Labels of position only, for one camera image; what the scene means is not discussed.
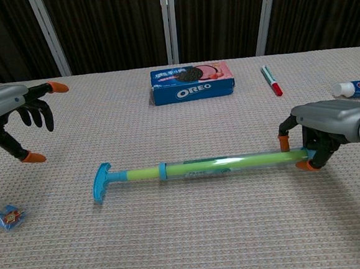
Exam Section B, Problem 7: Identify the red capped marker pen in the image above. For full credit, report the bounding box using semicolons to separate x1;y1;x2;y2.
260;64;284;99

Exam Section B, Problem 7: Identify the beige woven tablecloth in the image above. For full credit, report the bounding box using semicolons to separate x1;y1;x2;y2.
0;45;360;269

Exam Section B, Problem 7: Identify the small wrapped candy packet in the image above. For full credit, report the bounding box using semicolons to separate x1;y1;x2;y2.
0;202;29;234

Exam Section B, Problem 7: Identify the green blue pump stick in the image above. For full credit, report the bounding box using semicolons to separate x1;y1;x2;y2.
90;145;313;206

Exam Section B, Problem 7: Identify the dark folding screen panel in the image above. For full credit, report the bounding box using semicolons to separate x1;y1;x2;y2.
37;0;173;79
166;0;279;64
259;0;360;55
0;0;67;89

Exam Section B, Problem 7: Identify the blue Oreo cookie box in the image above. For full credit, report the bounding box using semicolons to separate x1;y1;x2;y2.
148;60;237;107

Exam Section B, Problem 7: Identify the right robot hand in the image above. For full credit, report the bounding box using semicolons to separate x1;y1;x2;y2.
274;98;360;175

